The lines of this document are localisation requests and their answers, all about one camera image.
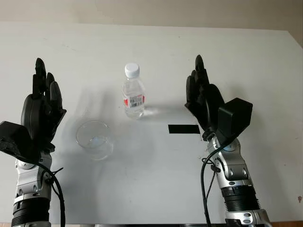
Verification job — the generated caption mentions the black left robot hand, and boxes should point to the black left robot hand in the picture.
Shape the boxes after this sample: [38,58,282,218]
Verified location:
[20,57,67,157]

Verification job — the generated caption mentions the clear plastic water bottle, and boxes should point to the clear plastic water bottle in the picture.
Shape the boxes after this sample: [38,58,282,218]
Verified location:
[122,62,147,120]

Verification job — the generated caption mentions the black tape strip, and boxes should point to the black tape strip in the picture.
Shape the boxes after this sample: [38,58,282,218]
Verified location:
[168,124,201,135]

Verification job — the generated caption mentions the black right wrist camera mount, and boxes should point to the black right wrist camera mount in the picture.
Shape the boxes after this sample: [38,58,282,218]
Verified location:
[217,97,253,145]

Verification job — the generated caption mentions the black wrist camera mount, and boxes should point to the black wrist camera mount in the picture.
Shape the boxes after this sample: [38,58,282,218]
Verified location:
[217,97,253,145]
[0,121,40,164]

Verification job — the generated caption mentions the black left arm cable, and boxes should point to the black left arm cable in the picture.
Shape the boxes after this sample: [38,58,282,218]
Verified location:
[41,165,66,227]

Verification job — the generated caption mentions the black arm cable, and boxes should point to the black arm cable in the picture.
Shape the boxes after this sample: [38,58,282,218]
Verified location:
[200,138,235,227]
[41,165,66,227]

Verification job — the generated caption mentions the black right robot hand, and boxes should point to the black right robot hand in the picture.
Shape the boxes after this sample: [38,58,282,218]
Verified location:
[184,54,227,140]

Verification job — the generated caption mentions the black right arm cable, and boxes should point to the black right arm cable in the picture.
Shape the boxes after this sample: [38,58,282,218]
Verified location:
[200,138,235,227]

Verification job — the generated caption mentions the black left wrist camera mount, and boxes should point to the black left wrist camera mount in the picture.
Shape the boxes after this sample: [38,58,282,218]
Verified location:
[0,121,40,164]

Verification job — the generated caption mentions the clear glass bowl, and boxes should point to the clear glass bowl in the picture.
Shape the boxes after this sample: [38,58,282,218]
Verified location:
[75,120,114,161]

